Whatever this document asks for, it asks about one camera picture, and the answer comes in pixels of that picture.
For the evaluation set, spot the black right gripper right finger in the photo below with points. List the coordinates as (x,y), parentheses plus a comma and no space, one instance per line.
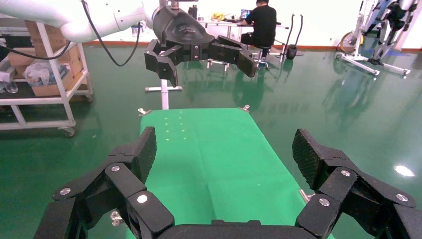
(343,184)

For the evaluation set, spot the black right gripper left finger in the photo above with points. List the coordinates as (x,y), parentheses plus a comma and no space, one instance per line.
(122,178)

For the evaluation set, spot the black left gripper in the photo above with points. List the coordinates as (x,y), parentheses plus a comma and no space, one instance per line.
(181,31)

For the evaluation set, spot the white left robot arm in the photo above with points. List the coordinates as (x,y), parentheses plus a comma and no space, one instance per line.
(99,19)

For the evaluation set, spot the brown cardboard storage box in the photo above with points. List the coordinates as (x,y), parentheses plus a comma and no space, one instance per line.
(74,61)
(59,41)
(49,89)

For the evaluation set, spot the silver binder clip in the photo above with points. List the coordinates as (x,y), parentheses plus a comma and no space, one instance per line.
(305,196)
(143,112)
(244,108)
(115,217)

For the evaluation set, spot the white office desk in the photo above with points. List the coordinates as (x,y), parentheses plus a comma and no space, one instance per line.
(227,23)

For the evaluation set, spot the yellow object on desk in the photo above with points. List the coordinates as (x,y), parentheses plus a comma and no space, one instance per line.
(217,16)

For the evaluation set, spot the white T-shaped floor stand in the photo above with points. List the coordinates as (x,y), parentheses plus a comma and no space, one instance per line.
(164,99)

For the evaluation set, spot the open laptop computer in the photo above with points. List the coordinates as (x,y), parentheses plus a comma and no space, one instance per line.
(244,14)

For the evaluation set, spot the black swivel stool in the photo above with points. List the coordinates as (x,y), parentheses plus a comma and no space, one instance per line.
(263,49)

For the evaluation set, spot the seated person black shirt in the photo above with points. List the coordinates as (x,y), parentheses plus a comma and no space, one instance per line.
(263,23)

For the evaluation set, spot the green table cloth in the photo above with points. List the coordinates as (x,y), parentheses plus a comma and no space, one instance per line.
(224,158)

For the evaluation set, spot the white wheeled shelf cart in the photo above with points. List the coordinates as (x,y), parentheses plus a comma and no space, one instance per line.
(39,100)

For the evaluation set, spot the clear plastic bag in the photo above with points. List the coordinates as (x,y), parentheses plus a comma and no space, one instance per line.
(39,74)

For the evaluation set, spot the clear plastic bottle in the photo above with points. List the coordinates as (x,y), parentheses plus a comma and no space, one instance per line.
(11,87)

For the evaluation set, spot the grey black legged robot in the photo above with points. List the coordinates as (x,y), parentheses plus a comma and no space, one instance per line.
(394,19)

